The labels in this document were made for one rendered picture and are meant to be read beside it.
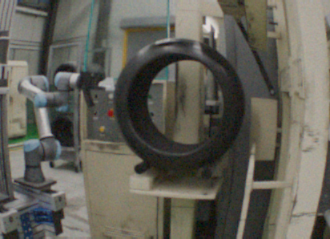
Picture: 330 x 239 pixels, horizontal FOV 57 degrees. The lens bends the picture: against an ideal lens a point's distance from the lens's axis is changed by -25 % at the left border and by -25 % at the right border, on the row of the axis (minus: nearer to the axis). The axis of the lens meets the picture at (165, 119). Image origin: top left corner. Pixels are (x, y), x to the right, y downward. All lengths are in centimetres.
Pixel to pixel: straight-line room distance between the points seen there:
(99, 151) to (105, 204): 36
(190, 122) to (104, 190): 79
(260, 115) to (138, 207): 99
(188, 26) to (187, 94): 36
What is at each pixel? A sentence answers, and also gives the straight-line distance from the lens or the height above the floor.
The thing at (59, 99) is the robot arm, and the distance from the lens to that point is 181.
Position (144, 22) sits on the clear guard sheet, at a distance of 228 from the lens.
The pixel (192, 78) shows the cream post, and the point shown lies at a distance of 188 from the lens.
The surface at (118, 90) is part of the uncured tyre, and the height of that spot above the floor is 122.
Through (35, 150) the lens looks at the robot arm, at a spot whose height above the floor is 90.
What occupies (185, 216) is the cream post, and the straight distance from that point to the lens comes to 200.
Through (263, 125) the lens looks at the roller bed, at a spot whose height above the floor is 107.
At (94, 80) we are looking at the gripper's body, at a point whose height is 126.
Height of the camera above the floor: 123
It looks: 5 degrees down
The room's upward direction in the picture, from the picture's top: 1 degrees clockwise
